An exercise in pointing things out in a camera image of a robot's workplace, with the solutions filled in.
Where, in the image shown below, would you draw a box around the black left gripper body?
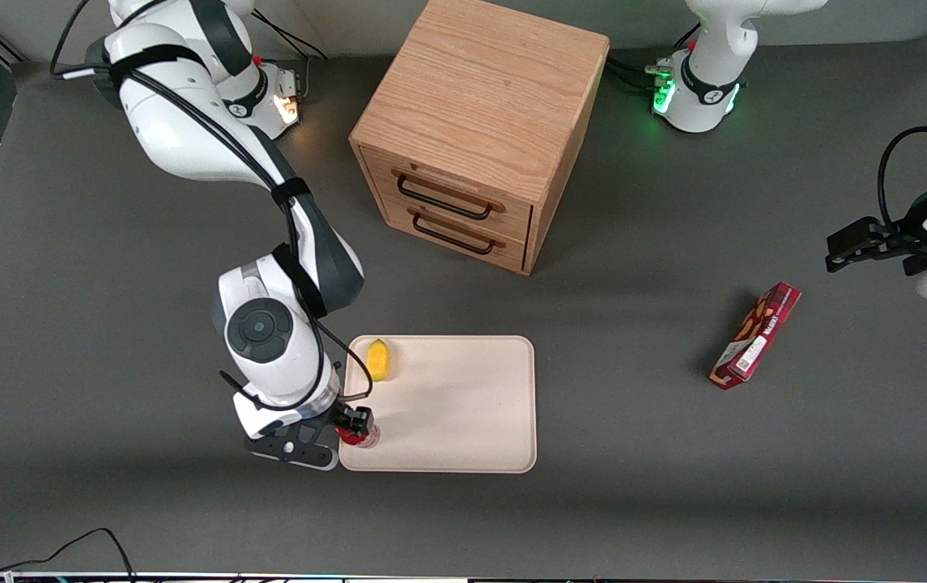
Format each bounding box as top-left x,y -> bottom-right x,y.
876,182 -> 927,276

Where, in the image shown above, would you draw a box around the red coke bottle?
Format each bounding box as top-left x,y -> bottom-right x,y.
337,423 -> 381,449

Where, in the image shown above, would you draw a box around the beige plastic tray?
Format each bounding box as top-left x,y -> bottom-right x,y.
338,335 -> 538,474

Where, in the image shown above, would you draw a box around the yellow lemon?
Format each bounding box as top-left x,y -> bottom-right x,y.
367,338 -> 393,382

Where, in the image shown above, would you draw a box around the red snack box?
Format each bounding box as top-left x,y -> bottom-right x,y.
709,282 -> 802,391

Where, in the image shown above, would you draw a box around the wooden drawer cabinet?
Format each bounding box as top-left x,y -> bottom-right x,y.
349,0 -> 611,277

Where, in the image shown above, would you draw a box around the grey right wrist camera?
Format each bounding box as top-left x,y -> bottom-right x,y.
233,394 -> 307,440

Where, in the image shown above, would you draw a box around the black wire drawer handle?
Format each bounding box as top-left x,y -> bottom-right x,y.
411,211 -> 498,256
396,174 -> 494,221

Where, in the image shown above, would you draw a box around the black cable on table edge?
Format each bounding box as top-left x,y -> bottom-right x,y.
0,527 -> 137,581

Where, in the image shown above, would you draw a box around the black left base cables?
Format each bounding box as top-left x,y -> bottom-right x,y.
605,23 -> 704,95

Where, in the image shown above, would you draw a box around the black base cables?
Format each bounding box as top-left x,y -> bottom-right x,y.
605,23 -> 704,95
253,12 -> 331,103

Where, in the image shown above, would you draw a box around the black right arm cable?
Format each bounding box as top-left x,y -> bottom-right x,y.
50,0 -> 375,412

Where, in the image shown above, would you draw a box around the black right base cables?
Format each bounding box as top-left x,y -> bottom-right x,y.
253,12 -> 331,103

